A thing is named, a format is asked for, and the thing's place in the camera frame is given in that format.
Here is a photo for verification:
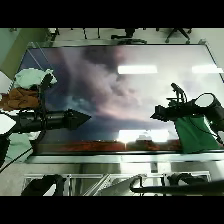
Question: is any black cable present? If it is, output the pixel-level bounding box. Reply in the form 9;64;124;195
0;130;47;174

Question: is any silver frame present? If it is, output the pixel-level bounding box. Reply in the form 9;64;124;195
22;151;224;197

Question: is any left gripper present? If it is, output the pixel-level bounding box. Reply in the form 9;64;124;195
64;108;82;131

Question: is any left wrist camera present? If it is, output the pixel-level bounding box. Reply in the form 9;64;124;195
39;73;58;90

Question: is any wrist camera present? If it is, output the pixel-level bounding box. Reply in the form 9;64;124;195
166;82;188;105
39;73;58;90

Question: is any dark green garment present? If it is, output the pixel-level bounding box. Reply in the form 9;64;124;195
175;114;222;154

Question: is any white garment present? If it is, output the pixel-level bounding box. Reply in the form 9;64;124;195
0;108;42;141

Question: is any black office chair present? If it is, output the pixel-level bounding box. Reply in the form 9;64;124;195
164;27;194;45
110;27;148;45

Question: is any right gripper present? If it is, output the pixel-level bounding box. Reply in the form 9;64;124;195
153;104;178;123

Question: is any pale green garment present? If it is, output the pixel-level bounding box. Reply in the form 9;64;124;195
5;132;35;164

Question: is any brown garment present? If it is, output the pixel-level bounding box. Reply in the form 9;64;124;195
0;87;43;112

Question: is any pale green shirt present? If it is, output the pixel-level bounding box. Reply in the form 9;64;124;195
13;67;55;90

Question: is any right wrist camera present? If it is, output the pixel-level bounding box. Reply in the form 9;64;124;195
166;82;188;105

